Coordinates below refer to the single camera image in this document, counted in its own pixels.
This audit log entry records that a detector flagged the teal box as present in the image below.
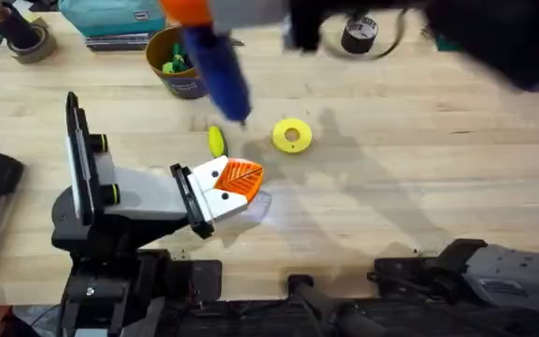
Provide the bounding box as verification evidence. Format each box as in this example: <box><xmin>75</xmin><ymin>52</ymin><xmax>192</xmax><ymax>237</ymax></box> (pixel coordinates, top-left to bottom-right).
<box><xmin>57</xmin><ymin>0</ymin><xmax>168</xmax><ymax>38</ymax></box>

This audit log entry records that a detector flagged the blue electric screwdriver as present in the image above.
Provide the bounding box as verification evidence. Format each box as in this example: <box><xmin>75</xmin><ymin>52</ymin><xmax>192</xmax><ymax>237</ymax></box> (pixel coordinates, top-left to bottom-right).
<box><xmin>179</xmin><ymin>23</ymin><xmax>253</xmax><ymax>126</ymax></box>

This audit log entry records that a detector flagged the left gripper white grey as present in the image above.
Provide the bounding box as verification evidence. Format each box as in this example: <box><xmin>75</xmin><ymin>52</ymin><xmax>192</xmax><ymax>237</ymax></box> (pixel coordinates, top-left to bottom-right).
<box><xmin>86</xmin><ymin>133</ymin><xmax>266</xmax><ymax>241</ymax></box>

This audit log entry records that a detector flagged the yellow-green toy vegetable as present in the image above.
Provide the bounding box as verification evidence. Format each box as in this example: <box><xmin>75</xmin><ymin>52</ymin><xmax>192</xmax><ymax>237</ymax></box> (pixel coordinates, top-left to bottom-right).
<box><xmin>207</xmin><ymin>125</ymin><xmax>228</xmax><ymax>159</ymax></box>

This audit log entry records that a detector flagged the black cable loop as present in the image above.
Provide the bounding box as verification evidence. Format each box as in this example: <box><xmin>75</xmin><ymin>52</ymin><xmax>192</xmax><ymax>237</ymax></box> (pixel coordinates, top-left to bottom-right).
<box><xmin>318</xmin><ymin>7</ymin><xmax>410</xmax><ymax>62</ymax></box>

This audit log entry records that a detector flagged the black cylindrical tool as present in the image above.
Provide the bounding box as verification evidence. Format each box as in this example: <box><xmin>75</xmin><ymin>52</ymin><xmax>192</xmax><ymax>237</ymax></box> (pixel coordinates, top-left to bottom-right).
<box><xmin>0</xmin><ymin>0</ymin><xmax>42</xmax><ymax>51</ymax></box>

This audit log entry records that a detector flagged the black upright left wrist plate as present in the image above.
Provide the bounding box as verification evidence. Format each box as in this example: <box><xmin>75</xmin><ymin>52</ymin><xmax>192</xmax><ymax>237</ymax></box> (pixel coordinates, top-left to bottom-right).
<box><xmin>65</xmin><ymin>91</ymin><xmax>98</xmax><ymax>227</ymax></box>

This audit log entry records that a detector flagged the dark grey flat box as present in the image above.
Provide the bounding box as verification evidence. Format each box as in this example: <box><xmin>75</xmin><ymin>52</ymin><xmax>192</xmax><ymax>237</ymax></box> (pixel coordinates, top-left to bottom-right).
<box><xmin>84</xmin><ymin>31</ymin><xmax>159</xmax><ymax>52</ymax></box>

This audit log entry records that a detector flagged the brown tub with green toys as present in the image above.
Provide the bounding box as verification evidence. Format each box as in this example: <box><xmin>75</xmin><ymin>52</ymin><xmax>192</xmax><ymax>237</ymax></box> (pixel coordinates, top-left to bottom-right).
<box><xmin>145</xmin><ymin>26</ymin><xmax>211</xmax><ymax>100</ymax></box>

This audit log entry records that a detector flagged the brown tape roll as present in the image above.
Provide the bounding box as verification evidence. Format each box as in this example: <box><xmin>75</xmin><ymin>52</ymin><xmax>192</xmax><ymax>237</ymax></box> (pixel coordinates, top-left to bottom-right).
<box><xmin>6</xmin><ymin>17</ymin><xmax>59</xmax><ymax>66</ymax></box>

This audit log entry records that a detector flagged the black tape roll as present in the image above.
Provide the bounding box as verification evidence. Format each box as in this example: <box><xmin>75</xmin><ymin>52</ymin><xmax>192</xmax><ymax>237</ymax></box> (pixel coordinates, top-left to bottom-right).
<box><xmin>340</xmin><ymin>16</ymin><xmax>380</xmax><ymax>55</ymax></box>

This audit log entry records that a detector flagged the yellow disc with hole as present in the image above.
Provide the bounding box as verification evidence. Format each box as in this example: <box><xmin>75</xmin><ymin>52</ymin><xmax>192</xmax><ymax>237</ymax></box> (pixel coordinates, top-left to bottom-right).
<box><xmin>270</xmin><ymin>117</ymin><xmax>313</xmax><ymax>154</ymax></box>

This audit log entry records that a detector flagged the black rail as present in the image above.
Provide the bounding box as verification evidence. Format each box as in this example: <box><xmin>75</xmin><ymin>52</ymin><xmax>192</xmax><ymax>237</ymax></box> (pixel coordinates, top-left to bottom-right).
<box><xmin>156</xmin><ymin>274</ymin><xmax>539</xmax><ymax>337</ymax></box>

